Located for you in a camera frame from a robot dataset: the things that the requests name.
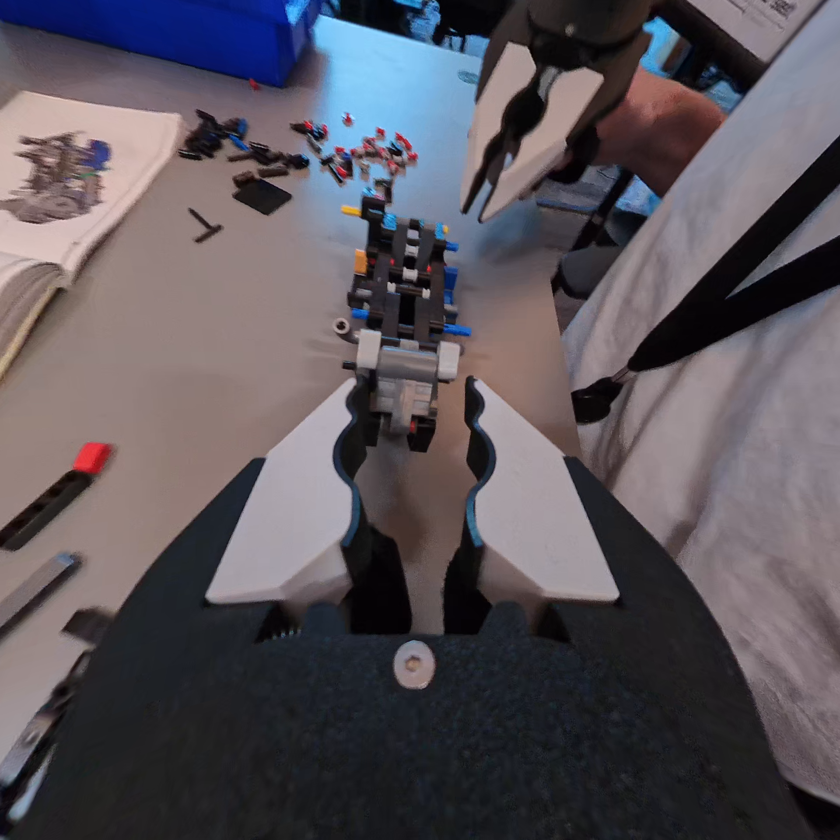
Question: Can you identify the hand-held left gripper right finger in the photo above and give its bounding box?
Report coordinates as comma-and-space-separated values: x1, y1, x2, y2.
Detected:
461, 374, 622, 605

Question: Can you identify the black lanyard strap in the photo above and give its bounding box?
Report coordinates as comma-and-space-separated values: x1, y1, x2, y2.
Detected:
626, 133, 840, 376

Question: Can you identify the person's right forearm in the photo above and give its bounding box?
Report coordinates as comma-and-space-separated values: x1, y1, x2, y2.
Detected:
596, 68, 729, 199

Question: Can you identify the black badge reel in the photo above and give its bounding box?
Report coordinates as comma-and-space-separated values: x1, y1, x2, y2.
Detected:
570, 377, 626, 425

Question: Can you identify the black office chair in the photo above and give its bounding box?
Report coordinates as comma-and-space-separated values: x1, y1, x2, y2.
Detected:
550, 164, 647, 299

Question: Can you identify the grey lego beam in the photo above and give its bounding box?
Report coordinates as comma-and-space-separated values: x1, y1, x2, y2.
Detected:
0, 553, 84, 636

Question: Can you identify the black lego technic assembly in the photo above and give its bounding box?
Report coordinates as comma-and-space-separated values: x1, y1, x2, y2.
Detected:
340, 186, 475, 455

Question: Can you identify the small black lego piece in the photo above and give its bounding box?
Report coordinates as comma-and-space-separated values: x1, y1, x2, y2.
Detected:
61, 605, 117, 642

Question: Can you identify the red lego brick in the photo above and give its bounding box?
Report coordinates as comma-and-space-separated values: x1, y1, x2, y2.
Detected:
72, 442, 115, 476

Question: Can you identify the lego instruction booklet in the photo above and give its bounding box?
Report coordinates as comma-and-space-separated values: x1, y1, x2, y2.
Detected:
0, 90, 186, 383

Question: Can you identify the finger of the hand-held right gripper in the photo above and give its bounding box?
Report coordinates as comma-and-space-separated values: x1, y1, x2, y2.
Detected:
458, 41, 547, 215
478, 66, 606, 224

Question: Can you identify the blue storage bin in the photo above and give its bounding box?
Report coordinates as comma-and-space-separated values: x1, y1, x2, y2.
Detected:
0, 0, 324, 90

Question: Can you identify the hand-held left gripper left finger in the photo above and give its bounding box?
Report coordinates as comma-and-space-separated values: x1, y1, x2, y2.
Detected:
205, 377, 370, 606

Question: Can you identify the long black lego beam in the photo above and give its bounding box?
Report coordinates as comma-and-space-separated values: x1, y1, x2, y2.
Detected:
0, 469, 94, 552

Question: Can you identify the grey black lego part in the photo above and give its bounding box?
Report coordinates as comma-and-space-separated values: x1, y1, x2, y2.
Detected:
0, 648, 94, 809

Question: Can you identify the black flat lego plate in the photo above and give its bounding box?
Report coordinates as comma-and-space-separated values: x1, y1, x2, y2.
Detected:
231, 176, 294, 217

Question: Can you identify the pile of black lego pieces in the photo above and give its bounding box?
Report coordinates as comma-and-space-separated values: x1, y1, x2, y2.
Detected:
176, 108, 311, 189

